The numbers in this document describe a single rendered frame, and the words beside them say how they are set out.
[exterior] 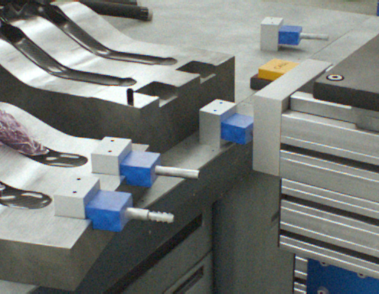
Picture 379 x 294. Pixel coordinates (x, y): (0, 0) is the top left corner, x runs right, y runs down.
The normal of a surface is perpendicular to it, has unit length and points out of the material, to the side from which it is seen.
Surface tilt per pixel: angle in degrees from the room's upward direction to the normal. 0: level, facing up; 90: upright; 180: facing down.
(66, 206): 90
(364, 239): 90
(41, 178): 0
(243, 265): 90
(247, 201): 90
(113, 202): 0
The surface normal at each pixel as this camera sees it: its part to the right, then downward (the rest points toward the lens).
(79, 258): 0.96, 0.10
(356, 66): -0.02, -0.90
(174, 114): 0.84, 0.22
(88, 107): -0.54, 0.36
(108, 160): -0.27, 0.41
